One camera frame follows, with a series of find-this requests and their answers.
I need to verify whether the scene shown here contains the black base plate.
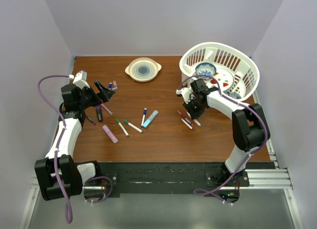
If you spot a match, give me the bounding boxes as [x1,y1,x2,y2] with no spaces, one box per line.
[73,162,250,202]

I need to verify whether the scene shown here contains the black purple highlighter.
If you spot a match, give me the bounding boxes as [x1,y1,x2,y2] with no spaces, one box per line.
[95,105,103,122]

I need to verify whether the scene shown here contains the lavender highlighter pen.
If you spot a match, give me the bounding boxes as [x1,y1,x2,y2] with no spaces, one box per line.
[102,125,118,144]

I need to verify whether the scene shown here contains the pink highlighter pen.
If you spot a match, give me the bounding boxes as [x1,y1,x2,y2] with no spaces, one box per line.
[101,104,113,115]

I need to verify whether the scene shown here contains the cream plate with spiral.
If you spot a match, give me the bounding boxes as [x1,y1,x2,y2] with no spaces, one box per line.
[125,57,162,82]

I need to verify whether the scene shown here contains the white plate red shapes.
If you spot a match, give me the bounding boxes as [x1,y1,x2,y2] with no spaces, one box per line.
[213,67,234,93]

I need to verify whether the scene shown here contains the small purple pen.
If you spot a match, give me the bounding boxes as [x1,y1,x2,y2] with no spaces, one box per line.
[86,116,96,125]

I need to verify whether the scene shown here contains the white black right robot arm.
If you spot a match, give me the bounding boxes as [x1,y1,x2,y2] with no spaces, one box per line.
[103,76,270,186]

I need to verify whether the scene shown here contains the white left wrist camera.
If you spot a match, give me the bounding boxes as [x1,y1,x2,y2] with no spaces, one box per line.
[68,70,90,89]

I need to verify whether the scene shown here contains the white marker teal cap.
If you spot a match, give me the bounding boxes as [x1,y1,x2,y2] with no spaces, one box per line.
[124,120,143,133]

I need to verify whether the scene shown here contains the blue white bowl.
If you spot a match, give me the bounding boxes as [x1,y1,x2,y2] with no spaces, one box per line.
[195,62,216,78]

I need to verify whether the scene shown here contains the light blue highlighter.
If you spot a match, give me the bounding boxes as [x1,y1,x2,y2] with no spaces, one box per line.
[142,110,159,128]

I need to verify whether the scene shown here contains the white marker dark blue cap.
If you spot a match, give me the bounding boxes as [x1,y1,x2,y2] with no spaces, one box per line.
[141,108,147,127]

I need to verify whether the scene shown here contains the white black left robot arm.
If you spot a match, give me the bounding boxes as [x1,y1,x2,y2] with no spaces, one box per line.
[35,80,115,201]

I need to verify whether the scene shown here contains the white pen lavender cap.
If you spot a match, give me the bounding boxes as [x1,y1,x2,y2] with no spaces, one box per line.
[193,119,202,127]

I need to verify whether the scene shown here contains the small blue patterned dish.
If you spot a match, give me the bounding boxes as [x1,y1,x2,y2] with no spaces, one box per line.
[229,92,241,99]

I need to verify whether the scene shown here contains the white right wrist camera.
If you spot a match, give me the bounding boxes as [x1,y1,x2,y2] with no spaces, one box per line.
[176,87,192,102]

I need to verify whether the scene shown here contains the white plastic basket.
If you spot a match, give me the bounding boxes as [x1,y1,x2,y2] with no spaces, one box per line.
[179,42,260,101]

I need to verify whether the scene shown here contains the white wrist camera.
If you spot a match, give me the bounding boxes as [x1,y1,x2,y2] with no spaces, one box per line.
[68,70,90,89]
[176,87,192,102]

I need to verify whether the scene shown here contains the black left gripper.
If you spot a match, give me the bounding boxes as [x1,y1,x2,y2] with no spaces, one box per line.
[77,80,114,110]

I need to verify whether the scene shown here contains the red transparent pen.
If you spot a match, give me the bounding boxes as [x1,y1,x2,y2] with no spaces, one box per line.
[177,110,194,126]

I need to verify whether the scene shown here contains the white marker green cap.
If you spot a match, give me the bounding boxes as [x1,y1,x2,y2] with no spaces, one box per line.
[115,118,129,137]

